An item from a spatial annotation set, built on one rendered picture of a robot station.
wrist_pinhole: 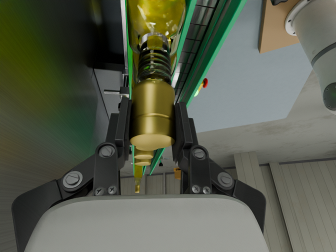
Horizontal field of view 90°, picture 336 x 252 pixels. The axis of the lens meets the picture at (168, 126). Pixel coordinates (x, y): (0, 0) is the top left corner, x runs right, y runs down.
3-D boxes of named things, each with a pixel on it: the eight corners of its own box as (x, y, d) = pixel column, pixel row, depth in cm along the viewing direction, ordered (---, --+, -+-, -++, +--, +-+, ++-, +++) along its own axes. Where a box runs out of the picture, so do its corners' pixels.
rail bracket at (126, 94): (106, 64, 47) (99, 104, 42) (131, 66, 48) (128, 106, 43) (108, 73, 51) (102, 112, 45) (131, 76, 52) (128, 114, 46)
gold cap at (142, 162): (146, 140, 34) (146, 161, 32) (154, 145, 37) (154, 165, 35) (131, 142, 35) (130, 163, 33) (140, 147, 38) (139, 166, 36)
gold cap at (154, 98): (131, 76, 12) (126, 132, 10) (178, 81, 13) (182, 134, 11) (132, 102, 15) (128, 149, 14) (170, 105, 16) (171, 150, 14)
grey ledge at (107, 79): (98, 45, 52) (92, 73, 47) (127, 48, 54) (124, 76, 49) (120, 143, 137) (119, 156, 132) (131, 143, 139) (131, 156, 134)
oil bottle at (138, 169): (135, 151, 127) (133, 191, 116) (143, 152, 128) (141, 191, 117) (135, 153, 132) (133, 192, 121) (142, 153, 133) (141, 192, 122)
